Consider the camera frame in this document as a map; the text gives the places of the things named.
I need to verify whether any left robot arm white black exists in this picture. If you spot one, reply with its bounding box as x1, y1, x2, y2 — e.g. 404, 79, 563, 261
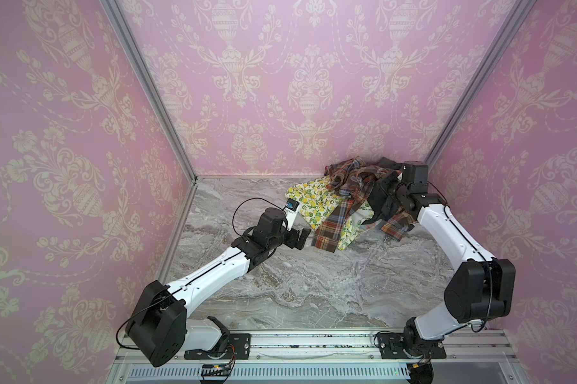
124, 199, 312, 367

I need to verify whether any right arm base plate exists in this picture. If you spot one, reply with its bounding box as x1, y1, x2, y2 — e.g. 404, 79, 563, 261
373, 331, 447, 360

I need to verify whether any red plaid cloth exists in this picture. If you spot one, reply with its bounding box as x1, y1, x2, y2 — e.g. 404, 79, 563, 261
312, 157, 416, 252

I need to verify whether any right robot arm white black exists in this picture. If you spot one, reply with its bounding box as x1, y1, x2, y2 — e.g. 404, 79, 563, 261
368, 158, 517, 360

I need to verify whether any aluminium corner post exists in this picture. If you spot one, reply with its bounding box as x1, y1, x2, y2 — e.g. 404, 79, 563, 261
424, 0, 536, 171
100, 0, 197, 185

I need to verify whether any yellow lemon print cloth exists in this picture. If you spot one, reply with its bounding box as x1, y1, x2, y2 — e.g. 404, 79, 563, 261
285, 176, 376, 251

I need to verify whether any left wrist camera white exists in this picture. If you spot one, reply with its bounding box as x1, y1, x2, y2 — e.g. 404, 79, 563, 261
284, 198, 301, 230

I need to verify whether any small circuit board connector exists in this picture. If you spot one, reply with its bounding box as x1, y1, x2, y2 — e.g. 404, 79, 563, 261
200, 364, 234, 383

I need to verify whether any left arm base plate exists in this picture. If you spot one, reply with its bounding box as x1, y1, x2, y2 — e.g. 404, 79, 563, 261
184, 333, 252, 360

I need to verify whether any left aluminium corner post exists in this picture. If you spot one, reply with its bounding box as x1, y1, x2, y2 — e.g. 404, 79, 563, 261
100, 0, 197, 185

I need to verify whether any dark grey cloth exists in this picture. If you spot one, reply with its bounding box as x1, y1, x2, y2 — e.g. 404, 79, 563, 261
363, 158, 403, 225

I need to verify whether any right aluminium corner post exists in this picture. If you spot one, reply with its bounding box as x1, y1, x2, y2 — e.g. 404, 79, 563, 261
424, 0, 536, 171

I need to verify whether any aluminium front rail frame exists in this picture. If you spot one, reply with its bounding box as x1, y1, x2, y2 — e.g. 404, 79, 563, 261
106, 328, 529, 383

